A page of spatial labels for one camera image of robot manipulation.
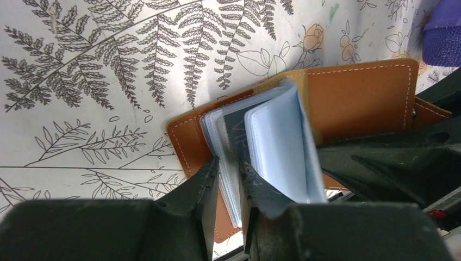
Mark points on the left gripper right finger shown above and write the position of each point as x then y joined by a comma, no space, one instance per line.
277,228

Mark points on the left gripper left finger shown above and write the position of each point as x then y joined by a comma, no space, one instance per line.
178,226

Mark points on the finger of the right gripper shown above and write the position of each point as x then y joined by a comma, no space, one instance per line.
421,166

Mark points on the brown leather card holder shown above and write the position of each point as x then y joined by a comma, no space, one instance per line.
343,101

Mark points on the floral table mat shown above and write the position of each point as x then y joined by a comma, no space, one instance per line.
88,88

